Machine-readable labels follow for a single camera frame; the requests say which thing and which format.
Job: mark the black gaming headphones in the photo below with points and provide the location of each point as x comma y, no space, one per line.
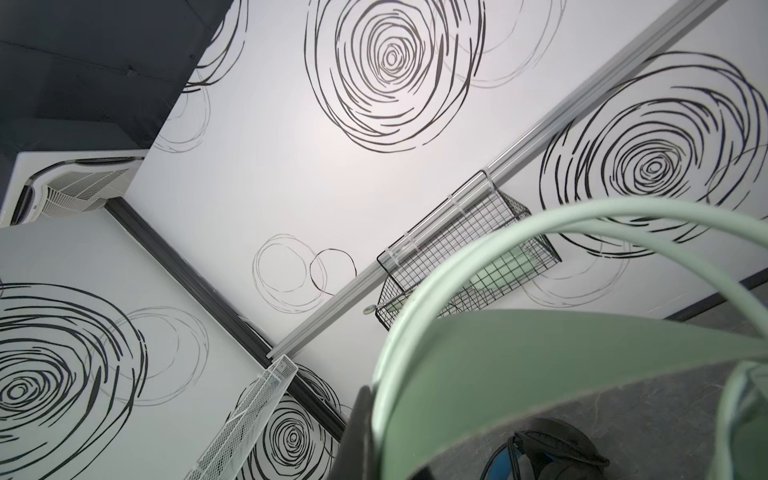
547,448

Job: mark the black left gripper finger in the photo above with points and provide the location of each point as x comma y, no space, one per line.
355,457

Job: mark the ceiling air conditioner unit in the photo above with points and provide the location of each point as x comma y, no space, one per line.
56,184

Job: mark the mint green headphones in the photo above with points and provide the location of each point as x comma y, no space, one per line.
440,380

